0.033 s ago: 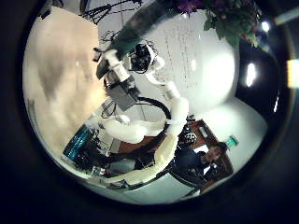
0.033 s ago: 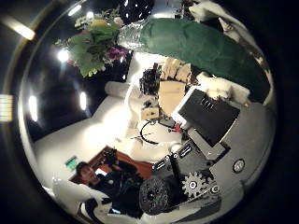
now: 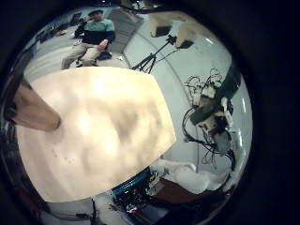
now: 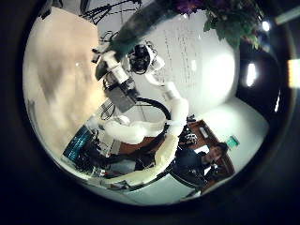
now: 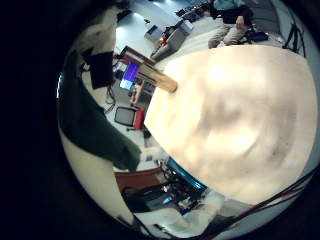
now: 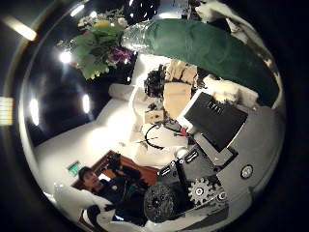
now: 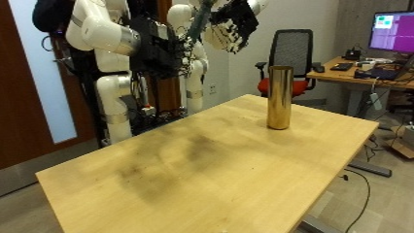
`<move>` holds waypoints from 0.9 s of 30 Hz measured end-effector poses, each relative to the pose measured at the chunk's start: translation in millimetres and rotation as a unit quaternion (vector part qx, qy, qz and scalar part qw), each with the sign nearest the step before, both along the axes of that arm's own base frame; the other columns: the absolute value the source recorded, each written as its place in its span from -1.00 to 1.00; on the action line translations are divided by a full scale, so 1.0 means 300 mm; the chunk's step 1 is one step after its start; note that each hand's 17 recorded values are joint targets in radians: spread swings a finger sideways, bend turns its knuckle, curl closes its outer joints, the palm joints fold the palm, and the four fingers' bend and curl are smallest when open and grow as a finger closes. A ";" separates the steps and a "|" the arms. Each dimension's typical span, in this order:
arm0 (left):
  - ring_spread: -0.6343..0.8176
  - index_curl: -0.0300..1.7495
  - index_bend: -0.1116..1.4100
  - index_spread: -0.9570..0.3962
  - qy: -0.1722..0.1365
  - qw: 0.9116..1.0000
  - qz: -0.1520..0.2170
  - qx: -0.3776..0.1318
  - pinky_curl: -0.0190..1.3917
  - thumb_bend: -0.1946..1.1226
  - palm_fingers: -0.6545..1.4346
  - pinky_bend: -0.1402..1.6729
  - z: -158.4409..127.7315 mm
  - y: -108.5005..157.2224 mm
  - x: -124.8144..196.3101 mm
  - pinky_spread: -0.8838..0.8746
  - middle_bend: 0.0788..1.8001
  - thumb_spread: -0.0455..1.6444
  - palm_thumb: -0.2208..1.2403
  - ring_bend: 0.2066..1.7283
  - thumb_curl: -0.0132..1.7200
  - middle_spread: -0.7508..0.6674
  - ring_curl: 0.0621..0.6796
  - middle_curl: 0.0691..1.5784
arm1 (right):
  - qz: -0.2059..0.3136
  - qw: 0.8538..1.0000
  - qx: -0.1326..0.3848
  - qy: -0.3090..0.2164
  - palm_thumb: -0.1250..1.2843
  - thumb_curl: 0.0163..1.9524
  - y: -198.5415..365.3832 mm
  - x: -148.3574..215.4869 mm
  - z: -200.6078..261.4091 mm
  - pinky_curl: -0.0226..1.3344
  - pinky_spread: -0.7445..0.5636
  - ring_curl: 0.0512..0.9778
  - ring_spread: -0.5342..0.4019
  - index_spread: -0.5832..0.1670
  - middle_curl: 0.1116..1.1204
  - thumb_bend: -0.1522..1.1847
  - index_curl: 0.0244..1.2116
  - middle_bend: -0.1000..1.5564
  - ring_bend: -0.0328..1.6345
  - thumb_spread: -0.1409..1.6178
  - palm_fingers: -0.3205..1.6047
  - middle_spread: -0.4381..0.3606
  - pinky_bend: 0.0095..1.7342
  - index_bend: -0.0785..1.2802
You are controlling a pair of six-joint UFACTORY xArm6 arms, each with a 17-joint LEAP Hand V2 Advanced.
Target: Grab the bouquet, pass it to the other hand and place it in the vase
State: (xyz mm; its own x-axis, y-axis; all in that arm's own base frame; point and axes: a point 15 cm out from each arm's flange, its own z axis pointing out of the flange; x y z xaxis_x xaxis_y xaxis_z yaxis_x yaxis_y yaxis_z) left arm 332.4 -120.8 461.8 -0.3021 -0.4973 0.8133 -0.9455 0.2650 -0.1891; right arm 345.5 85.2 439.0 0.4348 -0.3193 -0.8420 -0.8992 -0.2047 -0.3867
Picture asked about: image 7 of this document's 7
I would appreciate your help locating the black desk phone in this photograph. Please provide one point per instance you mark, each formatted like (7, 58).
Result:
(353, 54)

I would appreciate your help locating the brown door frosted panel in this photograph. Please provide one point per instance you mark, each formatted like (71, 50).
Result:
(22, 97)

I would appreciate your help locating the tall gold cylinder vase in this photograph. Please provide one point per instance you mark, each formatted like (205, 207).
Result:
(280, 97)

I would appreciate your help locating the wooden office desk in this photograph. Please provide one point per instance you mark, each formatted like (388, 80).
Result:
(336, 75)

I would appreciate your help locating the black robot mounting stand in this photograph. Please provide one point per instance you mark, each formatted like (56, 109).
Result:
(88, 87)

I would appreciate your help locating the black hanging bag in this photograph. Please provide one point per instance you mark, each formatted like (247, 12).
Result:
(50, 16)

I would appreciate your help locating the computer monitor purple screen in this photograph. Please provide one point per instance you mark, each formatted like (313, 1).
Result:
(394, 32)

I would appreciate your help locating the white wall outlet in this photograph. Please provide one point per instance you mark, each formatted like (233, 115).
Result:
(212, 88)

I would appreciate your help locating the cardboard box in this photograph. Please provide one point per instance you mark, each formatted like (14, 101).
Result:
(401, 145)

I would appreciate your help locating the dark laptop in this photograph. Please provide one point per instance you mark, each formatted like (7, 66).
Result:
(384, 73)

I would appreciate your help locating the black mesh chair red seat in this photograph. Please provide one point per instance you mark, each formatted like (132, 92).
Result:
(291, 45)

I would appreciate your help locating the white power strip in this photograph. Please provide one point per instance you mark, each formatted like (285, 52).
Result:
(376, 101)

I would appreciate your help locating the black keyboard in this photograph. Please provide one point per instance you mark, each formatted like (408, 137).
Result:
(341, 66)

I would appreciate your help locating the grey table foot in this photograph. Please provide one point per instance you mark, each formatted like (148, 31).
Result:
(370, 169)
(317, 226)

